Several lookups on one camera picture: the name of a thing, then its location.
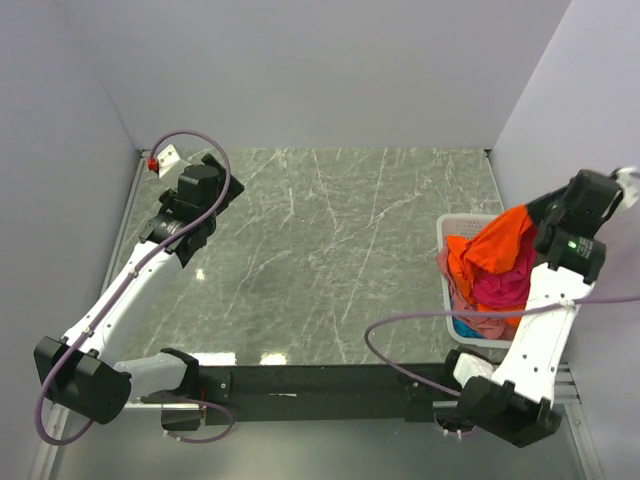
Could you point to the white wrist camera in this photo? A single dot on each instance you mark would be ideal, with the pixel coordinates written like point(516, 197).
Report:
point(167, 165)
point(628, 180)

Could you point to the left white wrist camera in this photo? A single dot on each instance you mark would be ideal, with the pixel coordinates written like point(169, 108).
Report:
point(167, 165)

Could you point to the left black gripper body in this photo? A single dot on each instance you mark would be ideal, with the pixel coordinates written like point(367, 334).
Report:
point(234, 188)

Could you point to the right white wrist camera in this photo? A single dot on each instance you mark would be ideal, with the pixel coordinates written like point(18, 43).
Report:
point(628, 180)

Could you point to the blue t shirt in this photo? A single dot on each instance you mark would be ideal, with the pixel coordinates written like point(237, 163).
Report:
point(460, 326)

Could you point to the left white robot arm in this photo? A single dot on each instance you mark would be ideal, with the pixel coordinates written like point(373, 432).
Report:
point(82, 370)

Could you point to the aluminium frame rail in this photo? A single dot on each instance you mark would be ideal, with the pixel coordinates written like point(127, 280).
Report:
point(180, 415)

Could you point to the orange t shirt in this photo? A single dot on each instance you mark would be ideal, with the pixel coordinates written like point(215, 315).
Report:
point(493, 249)

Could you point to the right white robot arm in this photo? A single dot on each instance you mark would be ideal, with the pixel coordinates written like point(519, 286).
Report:
point(514, 400)

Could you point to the magenta t shirt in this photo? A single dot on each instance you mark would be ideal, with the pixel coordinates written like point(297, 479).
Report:
point(508, 290)

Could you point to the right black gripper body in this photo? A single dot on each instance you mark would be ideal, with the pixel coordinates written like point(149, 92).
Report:
point(548, 207)

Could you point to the black base beam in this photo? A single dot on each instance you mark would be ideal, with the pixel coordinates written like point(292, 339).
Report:
point(315, 393)

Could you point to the salmon pink t shirt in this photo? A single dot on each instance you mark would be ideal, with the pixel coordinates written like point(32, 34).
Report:
point(488, 328)

